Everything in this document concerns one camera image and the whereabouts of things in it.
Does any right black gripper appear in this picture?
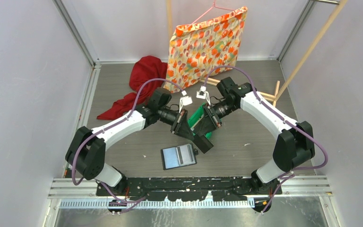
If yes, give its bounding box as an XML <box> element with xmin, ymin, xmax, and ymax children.
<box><xmin>199</xmin><ymin>100</ymin><xmax>238</xmax><ymax>137</ymax></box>

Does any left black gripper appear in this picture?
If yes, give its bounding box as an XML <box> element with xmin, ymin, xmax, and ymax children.
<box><xmin>157</xmin><ymin>107</ymin><xmax>194</xmax><ymax>140</ymax></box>

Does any green plastic bin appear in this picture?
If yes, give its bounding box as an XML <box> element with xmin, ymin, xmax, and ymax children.
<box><xmin>188</xmin><ymin>104</ymin><xmax>205</xmax><ymax>130</ymax></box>

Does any black card holder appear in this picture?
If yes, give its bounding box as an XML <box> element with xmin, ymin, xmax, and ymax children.
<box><xmin>160</xmin><ymin>143</ymin><xmax>198</xmax><ymax>170</ymax></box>

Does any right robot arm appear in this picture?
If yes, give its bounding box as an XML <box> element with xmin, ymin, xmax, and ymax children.
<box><xmin>193</xmin><ymin>77</ymin><xmax>315</xmax><ymax>194</ymax></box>

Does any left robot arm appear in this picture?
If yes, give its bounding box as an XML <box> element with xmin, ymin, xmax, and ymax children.
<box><xmin>65</xmin><ymin>87</ymin><xmax>213</xmax><ymax>196</ymax></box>

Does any red cloth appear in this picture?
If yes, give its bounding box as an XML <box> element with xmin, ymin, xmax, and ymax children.
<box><xmin>96</xmin><ymin>56</ymin><xmax>167</xmax><ymax>120</ymax></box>

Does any floral orange gift bag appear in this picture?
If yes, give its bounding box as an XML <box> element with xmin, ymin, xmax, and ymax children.
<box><xmin>163</xmin><ymin>7</ymin><xmax>248</xmax><ymax>93</ymax></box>

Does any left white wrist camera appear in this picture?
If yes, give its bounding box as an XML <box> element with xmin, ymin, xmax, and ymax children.
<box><xmin>179</xmin><ymin>90</ymin><xmax>192</xmax><ymax>112</ymax></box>

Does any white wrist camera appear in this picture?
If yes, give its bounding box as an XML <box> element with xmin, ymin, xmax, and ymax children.
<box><xmin>196</xmin><ymin>86</ymin><xmax>211</xmax><ymax>105</ymax></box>
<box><xmin>179</xmin><ymin>90</ymin><xmax>192</xmax><ymax>112</ymax></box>

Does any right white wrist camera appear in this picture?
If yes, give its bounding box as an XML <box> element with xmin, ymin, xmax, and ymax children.
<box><xmin>196</xmin><ymin>86</ymin><xmax>211</xmax><ymax>105</ymax></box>

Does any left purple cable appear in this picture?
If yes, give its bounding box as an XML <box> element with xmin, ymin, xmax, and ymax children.
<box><xmin>71</xmin><ymin>78</ymin><xmax>187</xmax><ymax>214</ymax></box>

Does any purple cable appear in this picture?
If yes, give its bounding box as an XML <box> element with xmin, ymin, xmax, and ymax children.
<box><xmin>204</xmin><ymin>65</ymin><xmax>328</xmax><ymax>214</ymax></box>
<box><xmin>71</xmin><ymin>78</ymin><xmax>187</xmax><ymax>214</ymax></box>

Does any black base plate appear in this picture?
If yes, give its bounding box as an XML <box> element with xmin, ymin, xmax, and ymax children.
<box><xmin>96</xmin><ymin>176</ymin><xmax>281</xmax><ymax>202</ymax></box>

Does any wooden rack frame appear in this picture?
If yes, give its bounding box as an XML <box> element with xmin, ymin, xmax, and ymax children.
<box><xmin>172</xmin><ymin>0</ymin><xmax>351</xmax><ymax>108</ymax></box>

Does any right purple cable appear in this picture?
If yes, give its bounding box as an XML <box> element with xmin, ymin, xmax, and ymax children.
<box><xmin>204</xmin><ymin>65</ymin><xmax>328</xmax><ymax>214</ymax></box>

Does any pink wire hanger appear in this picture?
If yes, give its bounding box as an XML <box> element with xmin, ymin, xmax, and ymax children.
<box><xmin>191</xmin><ymin>0</ymin><xmax>234</xmax><ymax>24</ymax></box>

